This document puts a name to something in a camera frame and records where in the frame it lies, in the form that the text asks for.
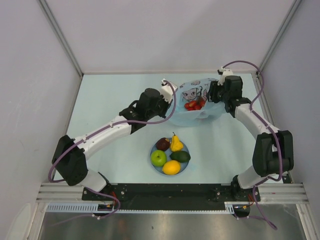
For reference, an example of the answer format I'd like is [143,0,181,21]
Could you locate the light blue plastic bag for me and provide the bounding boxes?
[169,78,225,127]

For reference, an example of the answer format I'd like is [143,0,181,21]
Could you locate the blue plastic plate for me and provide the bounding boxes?
[149,138,190,176]

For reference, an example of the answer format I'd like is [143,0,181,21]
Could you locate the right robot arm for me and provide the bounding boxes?
[207,75,294,201]

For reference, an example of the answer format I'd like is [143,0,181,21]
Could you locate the white slotted cable duct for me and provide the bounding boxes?
[46,203,114,214]

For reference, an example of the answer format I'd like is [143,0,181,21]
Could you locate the purple cable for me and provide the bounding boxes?
[47,79,179,227]
[221,60,283,231]

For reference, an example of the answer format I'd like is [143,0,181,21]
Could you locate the small red fake fruits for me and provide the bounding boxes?
[184,98,206,111]

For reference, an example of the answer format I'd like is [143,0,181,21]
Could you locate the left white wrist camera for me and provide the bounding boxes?
[159,78,178,103]

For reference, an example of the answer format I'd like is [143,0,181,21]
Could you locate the yellow fake pear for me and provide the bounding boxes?
[170,133,184,152]

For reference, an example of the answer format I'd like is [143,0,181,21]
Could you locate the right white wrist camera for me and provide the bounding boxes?
[217,67,234,86]

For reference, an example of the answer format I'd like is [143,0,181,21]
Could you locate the dark red fake apple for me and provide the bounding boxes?
[155,137,171,152]

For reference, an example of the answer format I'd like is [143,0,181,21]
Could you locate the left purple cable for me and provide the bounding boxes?
[47,79,179,227]

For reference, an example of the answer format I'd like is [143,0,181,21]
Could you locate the dark green fake avocado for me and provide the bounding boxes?
[170,150,191,163]

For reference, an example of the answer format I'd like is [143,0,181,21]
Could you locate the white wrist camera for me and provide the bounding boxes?
[217,67,234,86]
[159,78,178,103]

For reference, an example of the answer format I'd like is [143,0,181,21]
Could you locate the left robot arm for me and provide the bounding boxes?
[51,81,177,200]

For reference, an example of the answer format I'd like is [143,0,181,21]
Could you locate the yellow fake lemon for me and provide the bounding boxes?
[162,160,181,176]

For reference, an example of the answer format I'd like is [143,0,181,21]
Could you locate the right slotted cable duct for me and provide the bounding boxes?
[224,201,251,214]

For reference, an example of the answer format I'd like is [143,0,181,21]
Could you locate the green fake apple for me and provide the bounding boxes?
[150,149,167,167]

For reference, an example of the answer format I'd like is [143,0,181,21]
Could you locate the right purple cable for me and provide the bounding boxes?
[221,60,283,231]

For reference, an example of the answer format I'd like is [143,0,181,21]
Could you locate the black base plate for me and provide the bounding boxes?
[81,182,261,211]

